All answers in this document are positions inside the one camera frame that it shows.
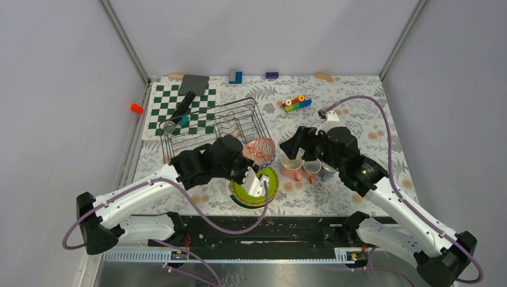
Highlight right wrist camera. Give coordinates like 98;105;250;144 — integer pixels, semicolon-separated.
317;110;340;132

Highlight wooden block right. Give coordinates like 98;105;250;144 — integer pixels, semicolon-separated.
315;72;334;83

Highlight grey studded baseplate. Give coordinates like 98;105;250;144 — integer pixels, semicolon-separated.
178;74;210;96

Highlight teal small block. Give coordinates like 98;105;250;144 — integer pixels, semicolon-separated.
179;116;190;127

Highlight blue white patterned bowl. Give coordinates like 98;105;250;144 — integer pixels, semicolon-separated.
242;137;276;169

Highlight wooden block left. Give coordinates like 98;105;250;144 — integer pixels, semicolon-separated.
168;73;184;81

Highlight pink dotted mug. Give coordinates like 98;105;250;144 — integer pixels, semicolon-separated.
302;160;322;184

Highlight white plate teal rim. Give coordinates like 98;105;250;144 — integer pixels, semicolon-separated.
226;181;265;210

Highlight purple toy brick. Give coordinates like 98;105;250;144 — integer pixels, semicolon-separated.
265;72;279;79

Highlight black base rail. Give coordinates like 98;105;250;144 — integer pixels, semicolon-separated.
165;215;364;260

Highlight wooden block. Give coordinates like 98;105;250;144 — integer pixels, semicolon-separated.
315;72;334;83
168;73;184;81

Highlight black wire dish rack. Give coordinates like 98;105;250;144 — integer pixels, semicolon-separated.
160;97;271;163

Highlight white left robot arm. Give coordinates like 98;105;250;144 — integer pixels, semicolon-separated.
72;135;269;255

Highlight grey round chess piece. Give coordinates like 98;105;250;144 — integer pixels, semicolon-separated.
163;121;176;135

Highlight lime green plastic plate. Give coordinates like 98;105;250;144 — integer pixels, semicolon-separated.
230;167;279;207

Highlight grey and blue brick stack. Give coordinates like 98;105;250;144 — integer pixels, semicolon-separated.
228;69;243;84

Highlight red small block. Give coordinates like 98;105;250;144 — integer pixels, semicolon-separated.
130;103;144;114

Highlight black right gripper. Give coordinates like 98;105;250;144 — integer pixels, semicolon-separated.
279;126;344;172

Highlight green woven rim plate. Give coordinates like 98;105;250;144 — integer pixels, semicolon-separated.
230;166;280;207

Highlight grey blue cup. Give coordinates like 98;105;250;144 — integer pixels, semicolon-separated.
319;162;337;182

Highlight colourful toy brick car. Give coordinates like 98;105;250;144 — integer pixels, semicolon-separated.
280;94;312;112

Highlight green white checkered board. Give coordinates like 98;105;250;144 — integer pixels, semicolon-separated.
142;80;221;141

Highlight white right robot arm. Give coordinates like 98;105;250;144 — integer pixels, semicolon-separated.
280;126;484;286

